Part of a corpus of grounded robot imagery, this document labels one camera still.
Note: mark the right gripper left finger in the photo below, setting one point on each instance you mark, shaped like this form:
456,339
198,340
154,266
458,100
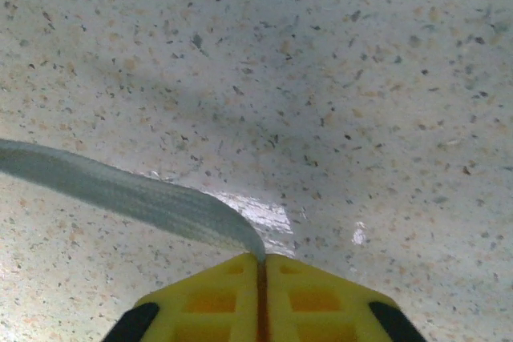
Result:
208,302

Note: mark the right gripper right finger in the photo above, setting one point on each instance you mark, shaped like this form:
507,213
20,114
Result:
320,306

